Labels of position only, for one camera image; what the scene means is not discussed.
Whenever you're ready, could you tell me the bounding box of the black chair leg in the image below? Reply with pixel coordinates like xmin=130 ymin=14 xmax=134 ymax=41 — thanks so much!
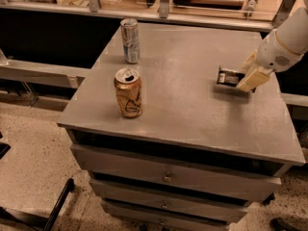
xmin=0 ymin=178 xmax=75 ymax=231

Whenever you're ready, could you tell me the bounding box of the gold opened soda can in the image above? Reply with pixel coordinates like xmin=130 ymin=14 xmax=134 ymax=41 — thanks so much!
xmin=114 ymin=68 xmax=142 ymax=118

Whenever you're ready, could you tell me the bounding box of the bottom grey drawer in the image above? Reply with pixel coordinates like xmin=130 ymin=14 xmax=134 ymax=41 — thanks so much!
xmin=102 ymin=200 xmax=230 ymax=231

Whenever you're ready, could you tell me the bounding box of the middle grey drawer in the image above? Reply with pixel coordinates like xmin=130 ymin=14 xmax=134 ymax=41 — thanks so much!
xmin=90 ymin=179 xmax=247 ymax=222

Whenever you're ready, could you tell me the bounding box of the top grey drawer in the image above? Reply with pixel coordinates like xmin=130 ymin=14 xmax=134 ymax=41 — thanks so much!
xmin=71 ymin=144 xmax=281 ymax=201

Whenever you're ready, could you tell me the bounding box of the grey drawer cabinet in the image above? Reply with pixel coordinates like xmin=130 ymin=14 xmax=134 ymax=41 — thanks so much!
xmin=57 ymin=22 xmax=306 ymax=231

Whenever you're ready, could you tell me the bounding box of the grey counter shelf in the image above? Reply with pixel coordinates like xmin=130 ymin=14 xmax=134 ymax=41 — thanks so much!
xmin=0 ymin=60 xmax=90 ymax=89

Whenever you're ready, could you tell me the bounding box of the grey drawer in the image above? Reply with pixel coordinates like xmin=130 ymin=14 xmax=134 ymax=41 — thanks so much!
xmin=71 ymin=144 xmax=281 ymax=201
xmin=90 ymin=179 xmax=247 ymax=222
xmin=102 ymin=200 xmax=230 ymax=231

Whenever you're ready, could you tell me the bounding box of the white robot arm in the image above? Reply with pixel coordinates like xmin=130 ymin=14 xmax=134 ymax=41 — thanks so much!
xmin=236 ymin=0 xmax=308 ymax=91

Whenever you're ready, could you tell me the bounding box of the black rxbar chocolate wrapper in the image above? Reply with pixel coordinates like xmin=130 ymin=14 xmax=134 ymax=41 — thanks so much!
xmin=217 ymin=66 xmax=245 ymax=89

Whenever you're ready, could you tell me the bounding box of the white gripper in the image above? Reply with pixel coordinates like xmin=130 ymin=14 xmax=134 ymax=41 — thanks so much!
xmin=236 ymin=30 xmax=303 ymax=92

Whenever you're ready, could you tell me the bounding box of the silver blue redbull can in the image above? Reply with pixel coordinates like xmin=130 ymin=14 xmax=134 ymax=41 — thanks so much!
xmin=120 ymin=18 xmax=140 ymax=64

